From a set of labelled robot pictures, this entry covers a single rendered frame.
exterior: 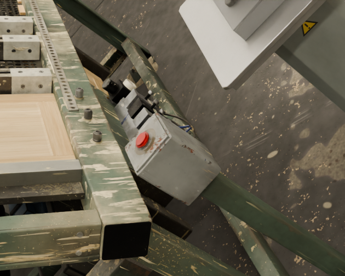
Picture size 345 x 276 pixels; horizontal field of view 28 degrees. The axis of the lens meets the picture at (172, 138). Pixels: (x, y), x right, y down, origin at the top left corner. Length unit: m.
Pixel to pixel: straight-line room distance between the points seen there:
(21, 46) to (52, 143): 0.62
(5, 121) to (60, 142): 0.20
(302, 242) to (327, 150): 0.71
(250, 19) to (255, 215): 0.50
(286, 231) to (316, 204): 0.62
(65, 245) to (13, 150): 0.40
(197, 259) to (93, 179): 0.33
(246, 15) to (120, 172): 0.51
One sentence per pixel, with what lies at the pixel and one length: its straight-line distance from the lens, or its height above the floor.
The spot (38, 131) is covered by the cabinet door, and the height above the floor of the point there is 0.95.
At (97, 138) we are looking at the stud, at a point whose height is 0.87.
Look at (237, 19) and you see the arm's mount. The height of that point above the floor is 0.80.
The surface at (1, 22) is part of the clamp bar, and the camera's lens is 2.63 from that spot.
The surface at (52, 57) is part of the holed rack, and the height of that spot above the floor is 0.89.
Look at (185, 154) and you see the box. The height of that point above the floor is 0.87.
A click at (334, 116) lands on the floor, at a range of 2.58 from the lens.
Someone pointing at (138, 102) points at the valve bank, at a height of 0.76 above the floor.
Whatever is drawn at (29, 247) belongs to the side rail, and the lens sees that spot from 1.59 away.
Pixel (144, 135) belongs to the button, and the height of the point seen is 0.94.
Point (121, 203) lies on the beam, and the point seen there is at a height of 0.86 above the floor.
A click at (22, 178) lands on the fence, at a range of 1.77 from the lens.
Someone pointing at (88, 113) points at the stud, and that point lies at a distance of 1.98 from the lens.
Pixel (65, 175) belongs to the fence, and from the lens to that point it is 1.79.
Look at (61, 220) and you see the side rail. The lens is 1.58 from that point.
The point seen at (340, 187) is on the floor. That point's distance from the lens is 2.40.
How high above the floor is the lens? 1.72
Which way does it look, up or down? 32 degrees down
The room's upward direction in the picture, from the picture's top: 56 degrees counter-clockwise
